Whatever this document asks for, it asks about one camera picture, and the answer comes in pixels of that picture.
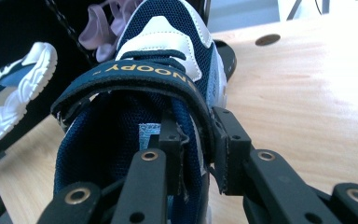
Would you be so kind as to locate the white desk frame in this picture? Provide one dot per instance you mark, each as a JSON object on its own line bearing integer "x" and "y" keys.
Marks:
{"x": 307, "y": 7}

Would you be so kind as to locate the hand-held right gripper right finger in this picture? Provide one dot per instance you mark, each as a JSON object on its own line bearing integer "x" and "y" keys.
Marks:
{"x": 270, "y": 189}

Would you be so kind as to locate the purple transparent sandal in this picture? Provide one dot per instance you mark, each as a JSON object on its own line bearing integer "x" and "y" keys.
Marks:
{"x": 101, "y": 28}

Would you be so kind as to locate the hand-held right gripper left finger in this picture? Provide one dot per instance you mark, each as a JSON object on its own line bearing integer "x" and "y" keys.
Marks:
{"x": 149, "y": 183}

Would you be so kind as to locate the navy and white sneaker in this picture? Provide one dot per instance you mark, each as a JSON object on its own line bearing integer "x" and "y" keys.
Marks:
{"x": 15, "y": 93}
{"x": 164, "y": 34}

